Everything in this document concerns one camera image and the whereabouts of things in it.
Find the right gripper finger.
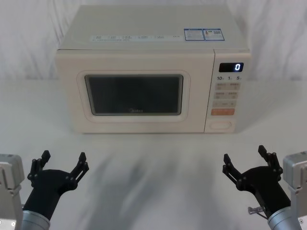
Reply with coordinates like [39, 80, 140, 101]
[258, 144, 284, 184]
[222, 153, 246, 192]

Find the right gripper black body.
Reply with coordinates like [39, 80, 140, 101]
[236, 166, 293, 214]

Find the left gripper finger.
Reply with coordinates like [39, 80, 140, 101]
[27, 150, 51, 185]
[66, 151, 90, 189]

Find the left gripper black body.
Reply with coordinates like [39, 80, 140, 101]
[23, 169, 78, 220]

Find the white table cloth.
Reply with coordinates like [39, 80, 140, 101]
[0, 76, 307, 230]

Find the cream microwave oven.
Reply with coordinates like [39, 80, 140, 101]
[54, 4, 252, 135]

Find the white curtain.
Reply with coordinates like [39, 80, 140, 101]
[0, 0, 307, 83]

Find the thin cable with silver plug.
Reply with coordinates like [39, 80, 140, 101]
[248, 206, 269, 220]

